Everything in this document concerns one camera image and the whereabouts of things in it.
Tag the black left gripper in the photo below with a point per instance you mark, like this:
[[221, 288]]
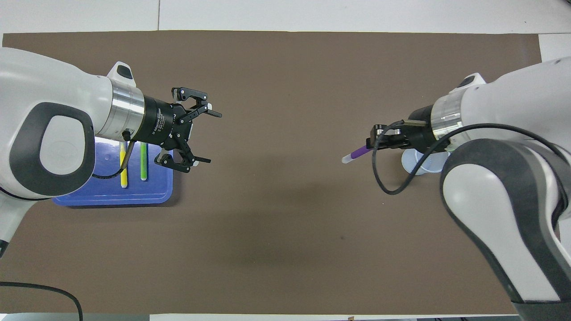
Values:
[[165, 122]]

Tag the blue plastic tray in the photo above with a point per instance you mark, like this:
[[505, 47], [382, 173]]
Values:
[[156, 191]]

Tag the yellow pen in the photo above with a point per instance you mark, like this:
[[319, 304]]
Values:
[[123, 176]]

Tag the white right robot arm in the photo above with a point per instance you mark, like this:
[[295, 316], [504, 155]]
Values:
[[490, 209]]

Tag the brown table mat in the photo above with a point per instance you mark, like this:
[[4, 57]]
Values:
[[285, 223]]

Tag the clear plastic measuring cup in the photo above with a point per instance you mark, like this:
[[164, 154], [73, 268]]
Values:
[[412, 162]]

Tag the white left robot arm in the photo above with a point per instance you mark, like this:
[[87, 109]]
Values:
[[26, 84]]

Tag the green pen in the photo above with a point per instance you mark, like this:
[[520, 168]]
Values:
[[143, 165]]

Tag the purple pen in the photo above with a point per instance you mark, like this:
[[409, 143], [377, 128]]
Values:
[[357, 153]]

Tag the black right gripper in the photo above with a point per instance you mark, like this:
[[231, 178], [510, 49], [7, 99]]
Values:
[[421, 131]]

